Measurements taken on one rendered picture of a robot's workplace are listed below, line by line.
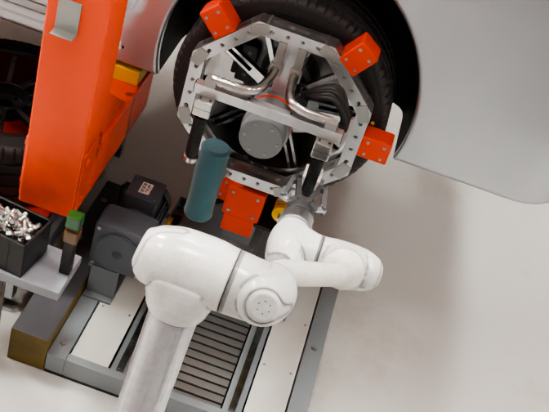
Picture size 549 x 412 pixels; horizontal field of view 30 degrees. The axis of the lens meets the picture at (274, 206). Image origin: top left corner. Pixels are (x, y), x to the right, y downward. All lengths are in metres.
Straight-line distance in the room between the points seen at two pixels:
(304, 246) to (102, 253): 0.87
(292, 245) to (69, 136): 0.70
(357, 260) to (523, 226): 2.15
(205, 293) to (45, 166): 1.02
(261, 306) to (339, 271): 0.48
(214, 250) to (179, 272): 0.08
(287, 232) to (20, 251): 0.73
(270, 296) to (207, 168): 1.11
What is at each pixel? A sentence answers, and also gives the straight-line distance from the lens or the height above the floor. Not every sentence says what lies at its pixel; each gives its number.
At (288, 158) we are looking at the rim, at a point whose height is 0.66.
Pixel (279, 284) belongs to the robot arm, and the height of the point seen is 1.15.
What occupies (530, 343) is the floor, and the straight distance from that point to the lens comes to 3.98.
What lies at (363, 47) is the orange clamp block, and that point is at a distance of 2.84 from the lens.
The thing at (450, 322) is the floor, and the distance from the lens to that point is 3.88.
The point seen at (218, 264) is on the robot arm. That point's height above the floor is 1.14.
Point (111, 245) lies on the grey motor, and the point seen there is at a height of 0.35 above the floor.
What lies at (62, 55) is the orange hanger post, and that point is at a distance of 2.68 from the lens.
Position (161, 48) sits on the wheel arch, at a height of 0.82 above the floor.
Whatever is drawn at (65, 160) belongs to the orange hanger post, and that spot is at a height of 0.71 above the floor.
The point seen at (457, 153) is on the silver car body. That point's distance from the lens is 3.15.
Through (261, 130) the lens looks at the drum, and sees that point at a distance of 2.85.
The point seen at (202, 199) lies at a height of 0.57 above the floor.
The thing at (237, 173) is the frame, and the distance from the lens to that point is 3.12.
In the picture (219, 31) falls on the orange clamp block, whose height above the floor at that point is 1.05.
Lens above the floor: 2.41
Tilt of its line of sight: 36 degrees down
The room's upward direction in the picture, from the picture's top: 19 degrees clockwise
